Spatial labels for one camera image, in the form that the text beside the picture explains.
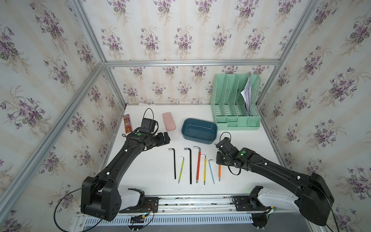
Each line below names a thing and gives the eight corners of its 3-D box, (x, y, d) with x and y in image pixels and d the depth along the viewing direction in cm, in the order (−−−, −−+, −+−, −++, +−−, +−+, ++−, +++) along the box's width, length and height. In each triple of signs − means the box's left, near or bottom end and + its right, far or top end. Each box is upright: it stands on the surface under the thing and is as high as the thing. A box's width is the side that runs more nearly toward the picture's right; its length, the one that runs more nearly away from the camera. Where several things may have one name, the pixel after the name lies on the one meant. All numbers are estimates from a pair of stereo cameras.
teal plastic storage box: (181, 143, 98) (181, 139, 94) (182, 122, 110) (182, 118, 106) (217, 143, 99) (219, 139, 94) (214, 122, 110) (215, 118, 106)
